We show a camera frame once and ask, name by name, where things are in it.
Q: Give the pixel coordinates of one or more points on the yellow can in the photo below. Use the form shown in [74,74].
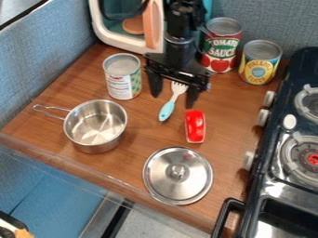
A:
[259,62]

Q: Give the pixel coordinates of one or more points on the red tomato can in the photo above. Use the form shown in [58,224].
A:
[219,45]

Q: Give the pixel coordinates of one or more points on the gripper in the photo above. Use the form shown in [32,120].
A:
[178,70]

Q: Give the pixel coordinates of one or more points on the toy microwave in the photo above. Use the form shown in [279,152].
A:
[128,24]

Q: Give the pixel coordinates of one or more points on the white green can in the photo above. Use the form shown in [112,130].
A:
[122,76]

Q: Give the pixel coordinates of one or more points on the red toy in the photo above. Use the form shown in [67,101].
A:
[194,126]

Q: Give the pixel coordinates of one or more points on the silver pot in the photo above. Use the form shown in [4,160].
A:
[92,124]

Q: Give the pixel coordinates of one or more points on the silver lid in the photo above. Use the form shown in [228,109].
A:
[178,175]

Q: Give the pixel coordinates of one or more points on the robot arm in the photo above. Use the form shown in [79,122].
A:
[179,21]

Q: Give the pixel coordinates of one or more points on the toy stove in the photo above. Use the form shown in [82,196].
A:
[281,148]

